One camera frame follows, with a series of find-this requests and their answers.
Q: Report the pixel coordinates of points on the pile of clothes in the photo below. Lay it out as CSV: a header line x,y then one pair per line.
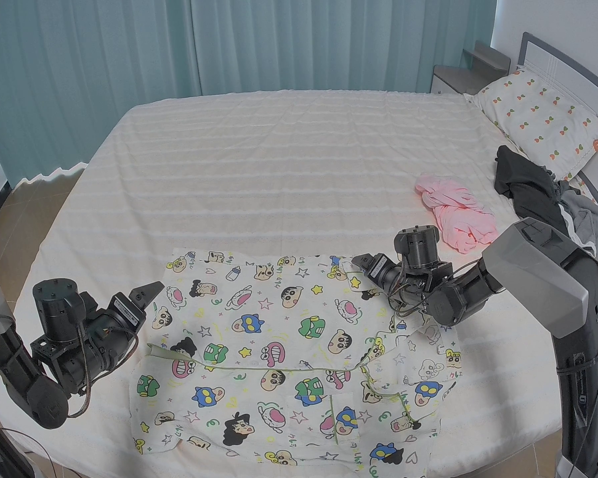
x,y
533,192

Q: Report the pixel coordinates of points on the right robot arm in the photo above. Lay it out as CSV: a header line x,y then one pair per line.
x,y
538,272

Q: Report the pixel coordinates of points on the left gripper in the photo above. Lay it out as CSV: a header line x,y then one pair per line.
x,y
109,336

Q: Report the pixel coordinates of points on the white printed pillow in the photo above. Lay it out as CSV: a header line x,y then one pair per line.
x,y
538,112

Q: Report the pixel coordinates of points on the bed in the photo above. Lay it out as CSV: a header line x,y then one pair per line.
x,y
279,167

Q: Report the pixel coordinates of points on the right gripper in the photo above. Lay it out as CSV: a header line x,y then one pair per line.
x,y
386,274

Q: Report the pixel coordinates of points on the grey bedside table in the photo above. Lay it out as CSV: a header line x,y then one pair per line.
x,y
458,75

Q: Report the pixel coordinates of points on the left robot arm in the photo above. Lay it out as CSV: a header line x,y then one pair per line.
x,y
25,376

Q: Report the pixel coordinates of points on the white printed pyjama top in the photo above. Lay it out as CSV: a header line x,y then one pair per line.
x,y
279,346

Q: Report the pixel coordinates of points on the pink garment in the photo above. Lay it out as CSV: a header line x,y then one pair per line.
x,y
458,217

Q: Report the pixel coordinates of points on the blue-green curtain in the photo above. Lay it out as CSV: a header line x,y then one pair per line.
x,y
229,28

